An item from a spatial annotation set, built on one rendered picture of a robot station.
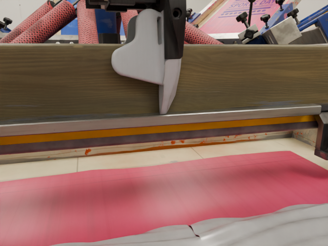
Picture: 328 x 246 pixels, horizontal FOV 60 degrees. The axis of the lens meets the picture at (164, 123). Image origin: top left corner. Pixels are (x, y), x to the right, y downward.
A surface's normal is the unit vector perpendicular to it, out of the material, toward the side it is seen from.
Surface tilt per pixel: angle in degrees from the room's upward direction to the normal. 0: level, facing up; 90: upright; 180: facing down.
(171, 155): 0
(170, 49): 85
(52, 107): 90
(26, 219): 0
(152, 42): 84
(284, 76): 90
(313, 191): 0
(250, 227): 30
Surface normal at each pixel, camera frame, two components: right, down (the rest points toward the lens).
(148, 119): 0.26, 0.24
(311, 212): 0.07, -0.72
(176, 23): 0.26, 0.44
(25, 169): 0.00, -0.97
